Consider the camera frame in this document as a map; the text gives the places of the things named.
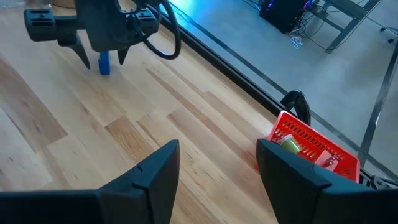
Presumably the green cube charger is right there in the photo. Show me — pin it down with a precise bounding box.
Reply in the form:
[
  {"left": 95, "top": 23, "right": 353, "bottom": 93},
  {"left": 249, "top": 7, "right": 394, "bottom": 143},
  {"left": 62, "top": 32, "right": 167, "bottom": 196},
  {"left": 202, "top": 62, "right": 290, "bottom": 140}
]
[{"left": 279, "top": 134, "right": 303, "bottom": 155}]

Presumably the black computer tower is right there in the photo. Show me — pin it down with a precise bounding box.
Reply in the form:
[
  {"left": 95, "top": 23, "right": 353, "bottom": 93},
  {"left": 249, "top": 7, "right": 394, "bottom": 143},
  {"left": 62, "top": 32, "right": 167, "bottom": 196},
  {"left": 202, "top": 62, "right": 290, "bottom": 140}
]
[{"left": 259, "top": 0, "right": 308, "bottom": 34}]

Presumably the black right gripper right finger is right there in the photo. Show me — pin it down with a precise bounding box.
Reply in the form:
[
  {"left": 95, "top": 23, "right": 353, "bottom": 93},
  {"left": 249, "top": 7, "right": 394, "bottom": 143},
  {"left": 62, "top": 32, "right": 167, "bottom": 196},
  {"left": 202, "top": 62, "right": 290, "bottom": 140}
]
[{"left": 256, "top": 139, "right": 398, "bottom": 224}]

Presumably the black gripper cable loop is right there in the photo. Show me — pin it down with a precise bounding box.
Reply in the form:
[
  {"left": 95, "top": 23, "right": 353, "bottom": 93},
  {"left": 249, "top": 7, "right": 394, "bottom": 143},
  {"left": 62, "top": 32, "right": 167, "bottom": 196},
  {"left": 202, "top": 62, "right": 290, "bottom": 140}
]
[{"left": 133, "top": 0, "right": 182, "bottom": 61}]

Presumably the blue rectangular block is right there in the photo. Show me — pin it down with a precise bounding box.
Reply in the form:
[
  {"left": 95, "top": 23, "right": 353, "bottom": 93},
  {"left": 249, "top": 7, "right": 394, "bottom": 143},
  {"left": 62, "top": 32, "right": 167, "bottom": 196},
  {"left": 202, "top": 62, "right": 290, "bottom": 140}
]
[{"left": 98, "top": 50, "right": 112, "bottom": 76}]

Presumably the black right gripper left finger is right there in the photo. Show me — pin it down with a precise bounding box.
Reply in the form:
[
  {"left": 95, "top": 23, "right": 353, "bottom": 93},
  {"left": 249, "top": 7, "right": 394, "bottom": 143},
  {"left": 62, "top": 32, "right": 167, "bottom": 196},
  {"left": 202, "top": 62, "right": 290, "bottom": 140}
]
[{"left": 0, "top": 139, "right": 180, "bottom": 224}]

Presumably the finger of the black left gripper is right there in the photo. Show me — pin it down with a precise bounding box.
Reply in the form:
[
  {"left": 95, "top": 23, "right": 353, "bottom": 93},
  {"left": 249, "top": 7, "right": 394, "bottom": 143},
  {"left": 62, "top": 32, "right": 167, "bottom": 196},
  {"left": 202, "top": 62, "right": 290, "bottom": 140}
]
[
  {"left": 57, "top": 30, "right": 91, "bottom": 70},
  {"left": 117, "top": 47, "right": 130, "bottom": 65}
]

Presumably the black looped power cable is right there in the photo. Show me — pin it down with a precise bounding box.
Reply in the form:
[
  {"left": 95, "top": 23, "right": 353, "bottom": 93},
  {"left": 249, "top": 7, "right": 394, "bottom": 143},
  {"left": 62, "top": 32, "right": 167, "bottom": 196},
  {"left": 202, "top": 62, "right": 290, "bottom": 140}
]
[{"left": 279, "top": 90, "right": 312, "bottom": 127}]

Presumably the black aluminium table frame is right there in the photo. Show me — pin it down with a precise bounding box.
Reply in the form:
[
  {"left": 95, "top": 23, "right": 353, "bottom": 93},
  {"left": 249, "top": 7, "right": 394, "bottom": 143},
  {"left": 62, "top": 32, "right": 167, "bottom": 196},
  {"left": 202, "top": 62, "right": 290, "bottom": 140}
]
[{"left": 157, "top": 9, "right": 398, "bottom": 190}]

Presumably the white coiled floor cable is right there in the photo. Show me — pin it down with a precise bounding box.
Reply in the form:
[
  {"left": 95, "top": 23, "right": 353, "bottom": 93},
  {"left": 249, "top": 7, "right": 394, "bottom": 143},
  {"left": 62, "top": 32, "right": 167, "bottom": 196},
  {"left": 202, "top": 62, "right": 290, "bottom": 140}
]
[{"left": 289, "top": 35, "right": 304, "bottom": 50}]

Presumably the red plastic basket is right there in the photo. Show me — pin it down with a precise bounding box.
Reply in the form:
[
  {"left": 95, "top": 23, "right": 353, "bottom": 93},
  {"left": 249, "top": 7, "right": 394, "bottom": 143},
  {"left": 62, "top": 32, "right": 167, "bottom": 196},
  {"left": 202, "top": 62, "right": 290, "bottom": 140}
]
[{"left": 266, "top": 110, "right": 361, "bottom": 184}]

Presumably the grey metal desk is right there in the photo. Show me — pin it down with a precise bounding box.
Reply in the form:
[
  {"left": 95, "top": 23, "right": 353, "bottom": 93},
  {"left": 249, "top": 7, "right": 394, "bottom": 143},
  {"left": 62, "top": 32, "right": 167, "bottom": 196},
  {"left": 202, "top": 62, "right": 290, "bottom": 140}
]
[{"left": 306, "top": 0, "right": 384, "bottom": 54}]

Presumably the pink charger with white face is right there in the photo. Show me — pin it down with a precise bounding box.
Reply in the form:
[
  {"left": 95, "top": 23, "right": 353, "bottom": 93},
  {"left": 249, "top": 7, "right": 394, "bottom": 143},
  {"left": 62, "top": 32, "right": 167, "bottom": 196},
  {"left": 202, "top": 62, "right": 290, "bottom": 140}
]
[{"left": 315, "top": 150, "right": 340, "bottom": 172}]

